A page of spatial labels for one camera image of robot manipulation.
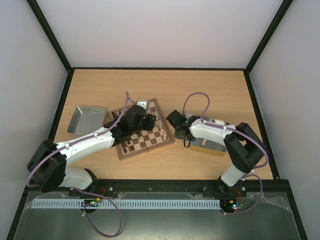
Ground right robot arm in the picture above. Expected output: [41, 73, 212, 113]
[166, 110, 269, 196]

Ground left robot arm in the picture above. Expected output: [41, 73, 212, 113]
[27, 101, 156, 193]

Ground white pieces on board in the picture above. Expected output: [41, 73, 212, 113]
[152, 110, 169, 143]

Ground wooden chess board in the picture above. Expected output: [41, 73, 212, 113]
[116, 98, 174, 161]

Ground dark chess pieces group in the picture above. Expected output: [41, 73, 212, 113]
[111, 111, 132, 154]

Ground gold metal tin tray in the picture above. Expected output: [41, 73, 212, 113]
[189, 118, 230, 157]

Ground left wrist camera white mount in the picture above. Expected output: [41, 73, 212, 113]
[136, 100, 150, 111]

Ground light blue slotted cable duct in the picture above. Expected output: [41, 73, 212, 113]
[31, 198, 221, 210]

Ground purple looped floor cable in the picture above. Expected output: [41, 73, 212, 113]
[83, 194, 123, 237]

